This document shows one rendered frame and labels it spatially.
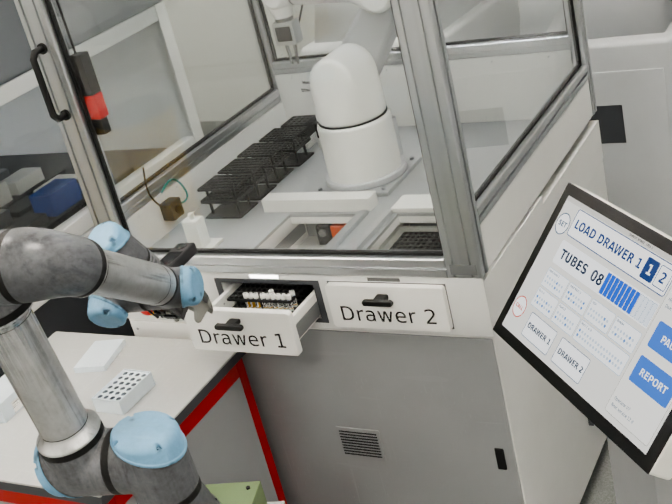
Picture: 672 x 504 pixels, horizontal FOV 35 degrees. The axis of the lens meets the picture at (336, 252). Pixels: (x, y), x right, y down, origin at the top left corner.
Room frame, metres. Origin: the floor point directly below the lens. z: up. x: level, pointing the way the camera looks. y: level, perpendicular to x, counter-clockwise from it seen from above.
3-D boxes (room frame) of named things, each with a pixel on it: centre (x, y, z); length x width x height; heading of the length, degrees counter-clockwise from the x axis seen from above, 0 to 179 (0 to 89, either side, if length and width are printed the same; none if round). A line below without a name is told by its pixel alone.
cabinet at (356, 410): (2.65, -0.12, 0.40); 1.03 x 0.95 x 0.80; 57
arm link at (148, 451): (1.57, 0.40, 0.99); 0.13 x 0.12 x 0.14; 71
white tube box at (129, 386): (2.19, 0.56, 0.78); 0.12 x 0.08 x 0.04; 145
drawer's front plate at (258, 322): (2.17, 0.25, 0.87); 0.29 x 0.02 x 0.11; 57
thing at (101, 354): (2.43, 0.64, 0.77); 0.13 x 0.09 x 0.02; 160
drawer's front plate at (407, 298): (2.10, -0.08, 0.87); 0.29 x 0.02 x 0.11; 57
